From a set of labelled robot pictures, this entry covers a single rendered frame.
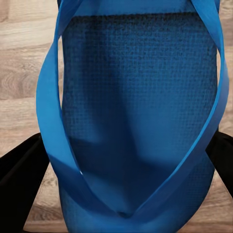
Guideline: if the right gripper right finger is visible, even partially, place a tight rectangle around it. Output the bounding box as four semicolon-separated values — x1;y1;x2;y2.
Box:
205;131;233;197

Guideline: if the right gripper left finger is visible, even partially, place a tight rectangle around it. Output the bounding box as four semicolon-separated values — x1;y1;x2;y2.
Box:
0;133;50;233

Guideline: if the sandal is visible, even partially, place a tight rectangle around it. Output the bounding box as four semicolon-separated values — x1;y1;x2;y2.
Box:
36;0;229;233

